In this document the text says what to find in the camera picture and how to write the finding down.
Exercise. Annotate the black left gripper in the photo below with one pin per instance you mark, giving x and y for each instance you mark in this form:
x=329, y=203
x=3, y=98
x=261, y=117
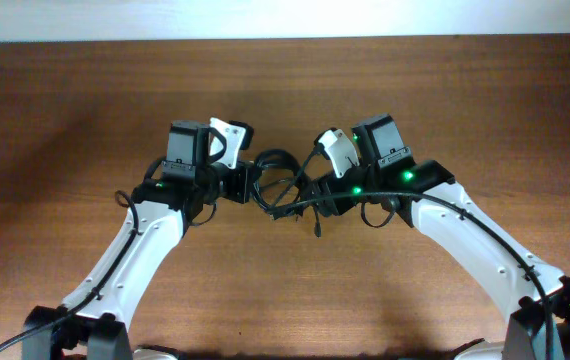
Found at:
x=241, y=174

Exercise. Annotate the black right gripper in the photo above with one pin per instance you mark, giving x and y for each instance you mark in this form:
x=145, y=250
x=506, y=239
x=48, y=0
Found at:
x=312, y=188

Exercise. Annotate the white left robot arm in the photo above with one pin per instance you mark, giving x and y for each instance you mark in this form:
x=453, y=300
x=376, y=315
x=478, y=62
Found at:
x=200, y=166

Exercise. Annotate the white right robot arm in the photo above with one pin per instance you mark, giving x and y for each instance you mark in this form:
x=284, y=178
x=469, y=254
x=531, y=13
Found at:
x=372, y=165

